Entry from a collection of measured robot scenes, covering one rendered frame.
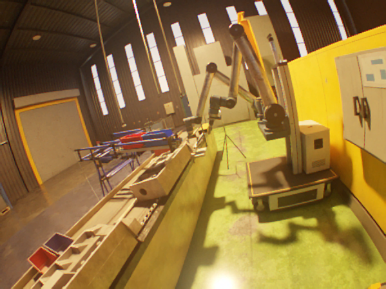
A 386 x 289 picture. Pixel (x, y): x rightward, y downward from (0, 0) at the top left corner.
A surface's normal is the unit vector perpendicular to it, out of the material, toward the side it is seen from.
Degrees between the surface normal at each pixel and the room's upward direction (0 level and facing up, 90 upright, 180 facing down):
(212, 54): 90
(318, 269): 0
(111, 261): 80
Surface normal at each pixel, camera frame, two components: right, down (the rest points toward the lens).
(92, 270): 0.88, -0.35
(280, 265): -0.27, -0.93
